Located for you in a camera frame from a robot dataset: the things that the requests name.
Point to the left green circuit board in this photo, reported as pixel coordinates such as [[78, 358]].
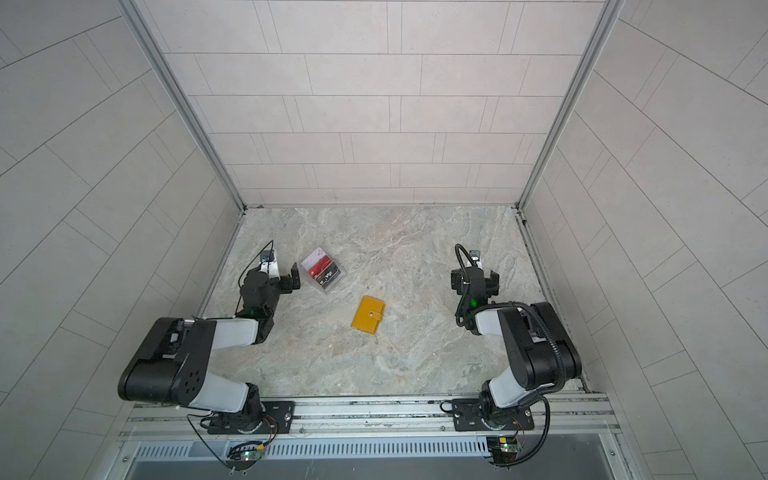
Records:
[[242, 457]]

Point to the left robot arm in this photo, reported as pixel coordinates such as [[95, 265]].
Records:
[[171, 366]]

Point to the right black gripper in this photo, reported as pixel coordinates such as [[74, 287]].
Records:
[[474, 281]]

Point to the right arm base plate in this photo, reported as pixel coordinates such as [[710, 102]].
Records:
[[479, 415]]

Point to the red white card in box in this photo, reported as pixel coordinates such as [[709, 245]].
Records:
[[316, 262]]

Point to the yellow leather card holder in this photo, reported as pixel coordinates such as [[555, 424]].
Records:
[[369, 315]]

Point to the right green circuit board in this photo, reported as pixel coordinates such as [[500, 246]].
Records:
[[503, 451]]

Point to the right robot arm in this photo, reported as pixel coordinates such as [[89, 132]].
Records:
[[541, 356]]

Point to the green circuit board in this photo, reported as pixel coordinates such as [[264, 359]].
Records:
[[242, 457], [503, 451]]

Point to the aluminium mounting rail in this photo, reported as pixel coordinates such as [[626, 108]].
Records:
[[566, 412]]

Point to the clear plastic card box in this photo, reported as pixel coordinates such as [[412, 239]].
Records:
[[329, 278]]

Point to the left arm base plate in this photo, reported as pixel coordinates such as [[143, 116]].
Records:
[[271, 417]]

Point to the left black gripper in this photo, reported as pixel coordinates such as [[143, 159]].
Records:
[[287, 282]]

